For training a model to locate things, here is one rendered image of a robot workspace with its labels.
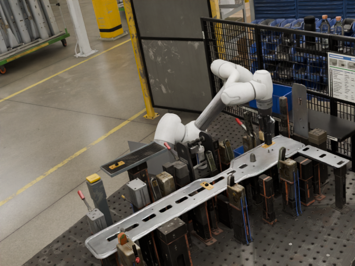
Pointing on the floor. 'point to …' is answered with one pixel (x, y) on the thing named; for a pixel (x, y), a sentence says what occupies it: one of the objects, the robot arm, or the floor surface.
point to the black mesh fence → (278, 64)
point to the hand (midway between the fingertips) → (268, 138)
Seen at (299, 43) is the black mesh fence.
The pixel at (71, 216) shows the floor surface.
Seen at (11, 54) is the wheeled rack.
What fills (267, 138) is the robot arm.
